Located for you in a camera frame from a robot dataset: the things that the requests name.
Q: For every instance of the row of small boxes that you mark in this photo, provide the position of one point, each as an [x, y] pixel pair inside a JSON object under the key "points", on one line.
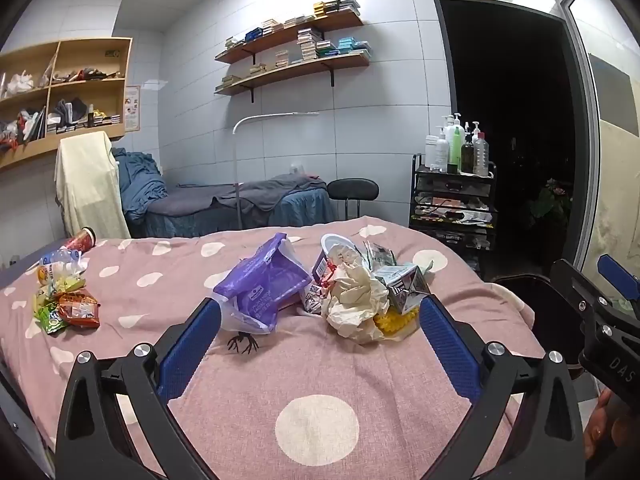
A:
{"points": [[305, 20]]}

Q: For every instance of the cream towel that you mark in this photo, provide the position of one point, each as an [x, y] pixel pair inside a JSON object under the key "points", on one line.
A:
{"points": [[90, 185]]}

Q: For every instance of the green pump bottle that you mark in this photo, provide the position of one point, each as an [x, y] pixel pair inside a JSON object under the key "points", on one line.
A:
{"points": [[454, 145]]}

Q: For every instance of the clear bottle with red cap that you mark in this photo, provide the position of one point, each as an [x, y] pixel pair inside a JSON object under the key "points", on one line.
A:
{"points": [[480, 157]]}

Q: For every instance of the pink spotted blanket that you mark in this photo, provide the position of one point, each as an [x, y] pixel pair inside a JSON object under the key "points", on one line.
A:
{"points": [[300, 365]]}

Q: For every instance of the clear plastic bottle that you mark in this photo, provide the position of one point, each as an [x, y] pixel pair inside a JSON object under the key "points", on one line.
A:
{"points": [[60, 262]]}

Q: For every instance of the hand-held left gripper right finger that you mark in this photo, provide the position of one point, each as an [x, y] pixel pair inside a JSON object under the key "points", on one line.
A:
{"points": [[447, 345]]}

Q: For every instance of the white jar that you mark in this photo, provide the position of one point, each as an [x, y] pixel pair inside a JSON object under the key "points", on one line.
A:
{"points": [[430, 152]]}

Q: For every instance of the blue massage bed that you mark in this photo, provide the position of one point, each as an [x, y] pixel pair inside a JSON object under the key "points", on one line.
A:
{"points": [[305, 210]]}

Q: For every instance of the silver drink carton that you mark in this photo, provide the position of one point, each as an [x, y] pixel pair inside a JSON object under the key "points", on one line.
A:
{"points": [[400, 290]]}

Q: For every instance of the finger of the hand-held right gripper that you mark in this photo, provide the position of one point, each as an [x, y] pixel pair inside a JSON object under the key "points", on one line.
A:
{"points": [[570, 280], [617, 270]]}

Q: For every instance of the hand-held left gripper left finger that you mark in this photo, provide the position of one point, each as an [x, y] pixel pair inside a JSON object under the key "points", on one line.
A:
{"points": [[190, 345]]}

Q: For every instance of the wall shelves with boxes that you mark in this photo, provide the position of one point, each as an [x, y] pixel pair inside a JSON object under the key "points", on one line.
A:
{"points": [[310, 45]]}

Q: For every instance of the potted plant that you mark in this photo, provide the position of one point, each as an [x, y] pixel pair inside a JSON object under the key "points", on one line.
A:
{"points": [[550, 200]]}

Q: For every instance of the black stool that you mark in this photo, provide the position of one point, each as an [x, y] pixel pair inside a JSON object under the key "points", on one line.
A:
{"points": [[352, 190]]}

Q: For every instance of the red paper cup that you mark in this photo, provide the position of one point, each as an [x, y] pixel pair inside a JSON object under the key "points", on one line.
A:
{"points": [[79, 241]]}

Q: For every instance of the clear plastic cup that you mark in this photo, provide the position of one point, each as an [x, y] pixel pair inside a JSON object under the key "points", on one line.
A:
{"points": [[297, 169]]}

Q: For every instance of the black trolley cart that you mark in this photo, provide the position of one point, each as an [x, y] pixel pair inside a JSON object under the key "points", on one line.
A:
{"points": [[452, 187]]}

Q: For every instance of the dark pump bottle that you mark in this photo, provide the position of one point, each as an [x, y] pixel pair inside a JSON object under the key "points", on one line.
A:
{"points": [[467, 157]]}

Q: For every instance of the crumpled cream paper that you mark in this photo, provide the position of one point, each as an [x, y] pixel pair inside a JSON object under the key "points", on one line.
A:
{"points": [[355, 295]]}

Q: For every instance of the green snack packet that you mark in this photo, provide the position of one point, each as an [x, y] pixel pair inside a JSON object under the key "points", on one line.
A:
{"points": [[50, 319]]}

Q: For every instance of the yellow-green snack packet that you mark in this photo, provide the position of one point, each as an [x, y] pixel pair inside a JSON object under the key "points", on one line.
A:
{"points": [[62, 287]]}

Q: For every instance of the yellow wrapper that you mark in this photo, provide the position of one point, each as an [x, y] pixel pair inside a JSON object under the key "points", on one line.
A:
{"points": [[395, 322]]}

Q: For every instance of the grey blanket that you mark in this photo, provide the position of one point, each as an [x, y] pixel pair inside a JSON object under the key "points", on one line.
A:
{"points": [[275, 190]]}

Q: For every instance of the purple plastic bag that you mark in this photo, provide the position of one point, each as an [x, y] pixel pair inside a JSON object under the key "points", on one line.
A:
{"points": [[265, 280]]}

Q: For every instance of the glass sliding door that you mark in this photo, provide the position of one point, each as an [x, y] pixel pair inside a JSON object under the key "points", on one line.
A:
{"points": [[615, 110]]}

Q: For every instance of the orange snack packet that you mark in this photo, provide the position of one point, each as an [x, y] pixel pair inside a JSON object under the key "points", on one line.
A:
{"points": [[80, 307]]}

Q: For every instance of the green striped wrapper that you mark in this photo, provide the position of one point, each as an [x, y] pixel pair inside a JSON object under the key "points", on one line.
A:
{"points": [[382, 257]]}

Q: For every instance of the white floor lamp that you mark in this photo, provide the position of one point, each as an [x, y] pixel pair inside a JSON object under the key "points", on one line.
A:
{"points": [[235, 160]]}

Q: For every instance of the wall poster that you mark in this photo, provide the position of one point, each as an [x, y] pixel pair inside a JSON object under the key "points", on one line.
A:
{"points": [[132, 108]]}

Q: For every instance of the white pump bottle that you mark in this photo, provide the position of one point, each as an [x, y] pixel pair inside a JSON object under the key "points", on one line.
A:
{"points": [[442, 152]]}

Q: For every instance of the wooden cubby shelf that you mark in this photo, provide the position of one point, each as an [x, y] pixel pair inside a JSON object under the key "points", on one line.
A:
{"points": [[125, 85]]}

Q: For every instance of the pile of blue sheets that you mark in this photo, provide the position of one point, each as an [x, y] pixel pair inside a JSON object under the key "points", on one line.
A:
{"points": [[137, 180]]}

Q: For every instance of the white instant noodle cup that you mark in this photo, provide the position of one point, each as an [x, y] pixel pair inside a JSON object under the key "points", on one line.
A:
{"points": [[330, 247]]}

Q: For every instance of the black bin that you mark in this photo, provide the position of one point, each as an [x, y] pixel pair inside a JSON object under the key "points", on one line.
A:
{"points": [[530, 310]]}

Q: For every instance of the person's right hand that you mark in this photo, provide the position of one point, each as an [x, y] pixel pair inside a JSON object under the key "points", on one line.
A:
{"points": [[597, 425]]}

